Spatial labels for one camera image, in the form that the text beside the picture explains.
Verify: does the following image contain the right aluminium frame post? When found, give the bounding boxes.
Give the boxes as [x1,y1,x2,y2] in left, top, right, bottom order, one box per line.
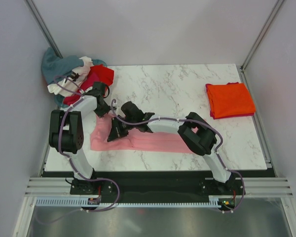
[240,0,286,73]

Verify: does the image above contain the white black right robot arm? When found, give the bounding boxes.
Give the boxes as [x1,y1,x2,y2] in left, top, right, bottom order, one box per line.
[107,99,235,195]

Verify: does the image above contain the left aluminium frame post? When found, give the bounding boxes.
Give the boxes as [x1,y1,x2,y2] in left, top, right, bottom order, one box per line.
[24,0,63,58]

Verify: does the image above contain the white slotted cable duct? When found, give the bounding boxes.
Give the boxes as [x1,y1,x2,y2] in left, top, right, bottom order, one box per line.
[35,197,235,208]

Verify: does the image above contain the white t-shirt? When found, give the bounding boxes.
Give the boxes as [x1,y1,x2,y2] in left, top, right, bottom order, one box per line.
[47,56,93,97]

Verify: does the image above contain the red t-shirt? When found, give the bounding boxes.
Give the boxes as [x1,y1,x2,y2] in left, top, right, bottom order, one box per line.
[89,64,114,86]

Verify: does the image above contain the aluminium frame post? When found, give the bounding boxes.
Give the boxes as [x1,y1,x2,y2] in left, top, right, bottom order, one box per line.
[240,0,286,73]
[24,0,63,58]

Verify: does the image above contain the aluminium table rail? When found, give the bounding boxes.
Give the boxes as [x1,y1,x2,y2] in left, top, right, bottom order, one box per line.
[38,106,61,177]
[237,66,274,168]

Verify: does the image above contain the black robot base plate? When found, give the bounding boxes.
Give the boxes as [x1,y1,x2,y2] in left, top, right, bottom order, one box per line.
[42,168,275,202]

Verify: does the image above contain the folded magenta t-shirt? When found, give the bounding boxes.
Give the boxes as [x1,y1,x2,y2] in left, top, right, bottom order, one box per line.
[205,82,256,121]

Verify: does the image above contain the crimson t-shirt in pile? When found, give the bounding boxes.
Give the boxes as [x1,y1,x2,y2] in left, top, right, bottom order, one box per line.
[63,73,99,106]

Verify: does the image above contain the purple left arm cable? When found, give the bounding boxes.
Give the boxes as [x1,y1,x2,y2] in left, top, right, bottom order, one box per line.
[53,75,121,213]

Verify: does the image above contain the teal blue t-shirt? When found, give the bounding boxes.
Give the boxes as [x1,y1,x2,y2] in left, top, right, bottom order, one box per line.
[41,48,107,85]

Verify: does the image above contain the right aluminium table rail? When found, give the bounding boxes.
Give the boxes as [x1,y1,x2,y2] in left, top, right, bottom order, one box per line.
[237,66,274,168]

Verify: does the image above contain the left aluminium table rail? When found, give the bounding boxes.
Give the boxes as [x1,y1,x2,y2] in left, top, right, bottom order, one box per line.
[38,106,61,177]

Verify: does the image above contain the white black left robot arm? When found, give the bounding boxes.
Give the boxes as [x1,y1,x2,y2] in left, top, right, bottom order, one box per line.
[49,81,111,195]

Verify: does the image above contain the pink t-shirt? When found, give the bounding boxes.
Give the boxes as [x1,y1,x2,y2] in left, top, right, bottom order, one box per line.
[90,114,193,154]

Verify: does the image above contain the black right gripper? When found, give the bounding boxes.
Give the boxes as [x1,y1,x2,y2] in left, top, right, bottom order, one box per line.
[108,117,136,143]

